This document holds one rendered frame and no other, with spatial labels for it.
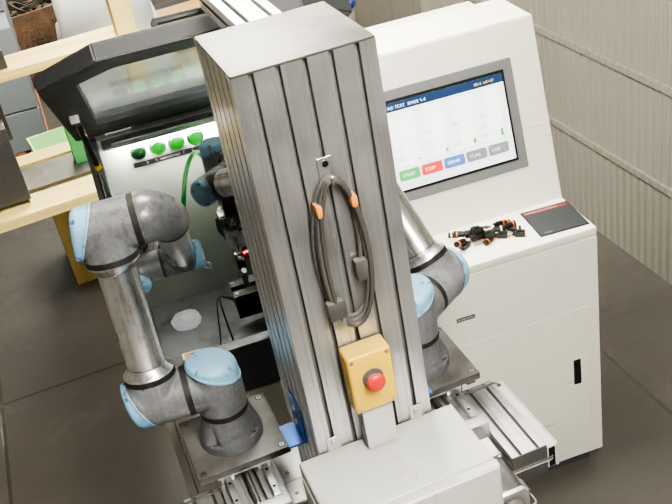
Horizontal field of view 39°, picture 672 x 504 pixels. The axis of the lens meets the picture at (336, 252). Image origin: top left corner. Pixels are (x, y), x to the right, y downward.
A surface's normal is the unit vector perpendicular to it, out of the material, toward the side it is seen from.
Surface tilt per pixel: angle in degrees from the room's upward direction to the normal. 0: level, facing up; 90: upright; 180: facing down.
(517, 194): 76
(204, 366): 7
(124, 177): 90
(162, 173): 90
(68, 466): 0
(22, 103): 90
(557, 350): 90
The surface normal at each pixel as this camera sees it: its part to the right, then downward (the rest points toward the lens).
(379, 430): 0.35, 0.44
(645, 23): -0.92, 0.32
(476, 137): 0.23, 0.25
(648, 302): -0.16, -0.84
